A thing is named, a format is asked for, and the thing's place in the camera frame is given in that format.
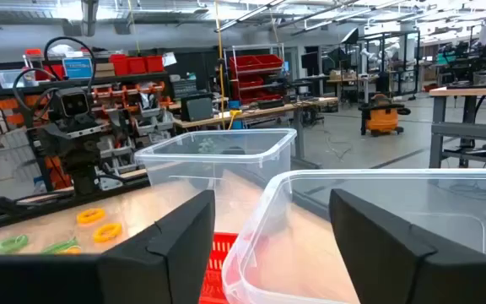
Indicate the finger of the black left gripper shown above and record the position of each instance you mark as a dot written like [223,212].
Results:
[53,141]

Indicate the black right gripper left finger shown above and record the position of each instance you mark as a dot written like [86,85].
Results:
[150,270]

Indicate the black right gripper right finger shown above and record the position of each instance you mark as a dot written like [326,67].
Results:
[395,262]

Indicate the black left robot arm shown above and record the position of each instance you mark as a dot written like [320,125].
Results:
[84,179]

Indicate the shelf with small parts bins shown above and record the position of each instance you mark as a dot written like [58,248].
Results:
[120,93]

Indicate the red plastic mesh basket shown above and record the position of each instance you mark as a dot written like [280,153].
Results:
[217,270]

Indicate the blue sign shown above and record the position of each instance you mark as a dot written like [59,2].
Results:
[77,68]

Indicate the red storage bin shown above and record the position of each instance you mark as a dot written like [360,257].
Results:
[119,64]
[136,65]
[154,63]

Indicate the clear plastic storage bin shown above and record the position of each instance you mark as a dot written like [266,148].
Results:
[293,236]
[243,177]

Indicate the black box on workbench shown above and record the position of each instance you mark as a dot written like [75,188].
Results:
[196,108]

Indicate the orange shop vacuum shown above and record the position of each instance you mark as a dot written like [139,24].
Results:
[382,118]

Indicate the long wooden workbench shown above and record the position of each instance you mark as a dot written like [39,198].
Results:
[268,110]

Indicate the metal rack with red bins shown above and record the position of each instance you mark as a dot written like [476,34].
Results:
[253,63]

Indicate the grey wood-topped table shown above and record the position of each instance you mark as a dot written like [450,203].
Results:
[471,91]

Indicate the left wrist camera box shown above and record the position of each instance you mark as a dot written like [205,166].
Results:
[74,103]

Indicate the black aluminium rig frame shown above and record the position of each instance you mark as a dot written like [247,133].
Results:
[57,202]

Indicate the black frame workstation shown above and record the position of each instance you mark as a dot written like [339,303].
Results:
[418,63]

